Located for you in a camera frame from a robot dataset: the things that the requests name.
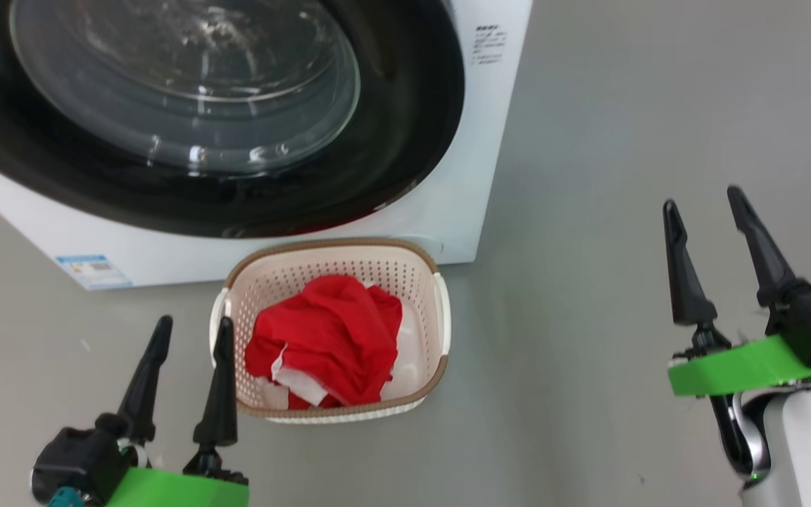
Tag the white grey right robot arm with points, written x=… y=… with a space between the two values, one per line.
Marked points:
x=807 y=451

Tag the red garment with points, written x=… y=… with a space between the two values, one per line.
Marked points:
x=335 y=338

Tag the blue energy label sticker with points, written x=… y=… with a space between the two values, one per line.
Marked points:
x=94 y=272

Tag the cream laundry basket, brown rim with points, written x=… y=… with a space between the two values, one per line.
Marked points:
x=419 y=310

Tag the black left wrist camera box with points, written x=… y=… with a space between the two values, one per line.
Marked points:
x=78 y=458

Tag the white front-load washing machine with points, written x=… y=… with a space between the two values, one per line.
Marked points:
x=497 y=141

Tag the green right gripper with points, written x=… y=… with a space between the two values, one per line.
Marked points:
x=743 y=366

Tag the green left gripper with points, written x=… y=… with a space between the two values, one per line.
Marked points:
x=180 y=489

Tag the black washer door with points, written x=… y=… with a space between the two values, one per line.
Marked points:
x=405 y=127

